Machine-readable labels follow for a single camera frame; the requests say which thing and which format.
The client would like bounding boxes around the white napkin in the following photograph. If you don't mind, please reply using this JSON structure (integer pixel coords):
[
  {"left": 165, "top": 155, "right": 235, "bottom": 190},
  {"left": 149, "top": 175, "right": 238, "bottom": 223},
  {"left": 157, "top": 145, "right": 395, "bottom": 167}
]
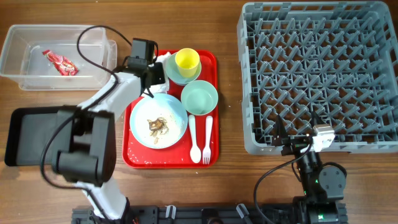
[{"left": 150, "top": 52, "right": 171, "bottom": 93}]

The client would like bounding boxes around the light green bowl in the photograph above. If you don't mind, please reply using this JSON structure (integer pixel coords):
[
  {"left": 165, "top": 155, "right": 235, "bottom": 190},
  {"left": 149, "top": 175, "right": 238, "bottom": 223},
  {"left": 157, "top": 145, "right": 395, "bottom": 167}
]
[{"left": 180, "top": 80, "right": 219, "bottom": 116}]

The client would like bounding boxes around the grey dishwasher rack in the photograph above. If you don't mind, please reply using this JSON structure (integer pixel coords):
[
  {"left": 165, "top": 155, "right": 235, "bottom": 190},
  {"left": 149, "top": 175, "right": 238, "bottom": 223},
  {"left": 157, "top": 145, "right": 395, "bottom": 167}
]
[{"left": 237, "top": 1, "right": 397, "bottom": 155}]

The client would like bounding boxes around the black waste tray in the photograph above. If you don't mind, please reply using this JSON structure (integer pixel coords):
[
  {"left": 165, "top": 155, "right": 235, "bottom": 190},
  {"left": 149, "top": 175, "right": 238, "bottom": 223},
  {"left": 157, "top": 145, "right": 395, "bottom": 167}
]
[{"left": 4, "top": 106, "right": 78, "bottom": 167}]

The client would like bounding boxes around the clear plastic bin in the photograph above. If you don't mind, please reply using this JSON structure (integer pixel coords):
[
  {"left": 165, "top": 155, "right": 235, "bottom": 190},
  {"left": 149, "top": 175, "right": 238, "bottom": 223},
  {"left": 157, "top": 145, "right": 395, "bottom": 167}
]
[{"left": 1, "top": 24, "right": 117, "bottom": 91}]

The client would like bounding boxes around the red snack wrapper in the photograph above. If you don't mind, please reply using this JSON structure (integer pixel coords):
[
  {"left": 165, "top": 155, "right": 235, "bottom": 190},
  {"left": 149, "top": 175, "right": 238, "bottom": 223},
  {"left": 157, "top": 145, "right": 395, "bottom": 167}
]
[{"left": 42, "top": 50, "right": 79, "bottom": 76}]

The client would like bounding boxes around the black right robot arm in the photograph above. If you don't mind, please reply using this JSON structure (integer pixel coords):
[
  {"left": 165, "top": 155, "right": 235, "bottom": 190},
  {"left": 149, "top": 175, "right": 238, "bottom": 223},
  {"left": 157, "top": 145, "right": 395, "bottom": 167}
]
[{"left": 272, "top": 112, "right": 348, "bottom": 223}]

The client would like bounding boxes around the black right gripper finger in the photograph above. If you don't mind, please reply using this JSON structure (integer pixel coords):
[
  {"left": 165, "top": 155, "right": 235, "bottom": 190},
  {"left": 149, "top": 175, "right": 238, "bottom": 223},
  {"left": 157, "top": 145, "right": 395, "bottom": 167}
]
[
  {"left": 310, "top": 111, "right": 323, "bottom": 127},
  {"left": 274, "top": 115, "right": 288, "bottom": 138}
]

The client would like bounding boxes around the yellow plastic cup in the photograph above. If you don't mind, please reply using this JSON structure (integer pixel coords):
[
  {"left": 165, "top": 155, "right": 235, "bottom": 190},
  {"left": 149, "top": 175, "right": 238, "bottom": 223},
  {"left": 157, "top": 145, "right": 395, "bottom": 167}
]
[{"left": 175, "top": 48, "right": 200, "bottom": 78}]

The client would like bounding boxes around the white plastic fork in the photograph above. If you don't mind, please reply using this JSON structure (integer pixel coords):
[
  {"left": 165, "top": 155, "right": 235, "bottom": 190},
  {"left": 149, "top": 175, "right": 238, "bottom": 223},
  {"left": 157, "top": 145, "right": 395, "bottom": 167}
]
[{"left": 202, "top": 116, "right": 213, "bottom": 165}]

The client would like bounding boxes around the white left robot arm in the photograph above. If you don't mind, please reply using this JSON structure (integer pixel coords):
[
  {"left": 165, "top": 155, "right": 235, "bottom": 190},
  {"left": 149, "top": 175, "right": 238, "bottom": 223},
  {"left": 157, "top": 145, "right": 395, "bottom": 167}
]
[{"left": 42, "top": 53, "right": 170, "bottom": 223}]

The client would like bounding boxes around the food scraps and rice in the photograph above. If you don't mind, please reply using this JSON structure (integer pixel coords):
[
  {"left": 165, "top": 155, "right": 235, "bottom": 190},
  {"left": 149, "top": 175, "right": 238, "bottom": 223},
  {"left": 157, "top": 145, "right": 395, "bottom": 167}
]
[{"left": 132, "top": 105, "right": 186, "bottom": 149}]

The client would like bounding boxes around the white plastic spoon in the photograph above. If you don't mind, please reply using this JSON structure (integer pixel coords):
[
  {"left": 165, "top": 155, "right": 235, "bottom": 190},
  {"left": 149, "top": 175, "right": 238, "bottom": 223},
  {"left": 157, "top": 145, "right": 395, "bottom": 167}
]
[{"left": 188, "top": 114, "right": 201, "bottom": 164}]

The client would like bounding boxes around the large light blue plate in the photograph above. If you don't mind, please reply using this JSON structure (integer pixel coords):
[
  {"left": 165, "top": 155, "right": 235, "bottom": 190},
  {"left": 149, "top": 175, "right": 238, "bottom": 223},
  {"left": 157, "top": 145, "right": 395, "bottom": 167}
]
[{"left": 129, "top": 93, "right": 188, "bottom": 149}]

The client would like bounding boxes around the small light blue saucer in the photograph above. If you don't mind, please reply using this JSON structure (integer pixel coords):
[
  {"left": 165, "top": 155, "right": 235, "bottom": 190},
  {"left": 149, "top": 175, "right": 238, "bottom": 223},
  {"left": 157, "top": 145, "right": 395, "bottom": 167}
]
[{"left": 165, "top": 53, "right": 201, "bottom": 86}]

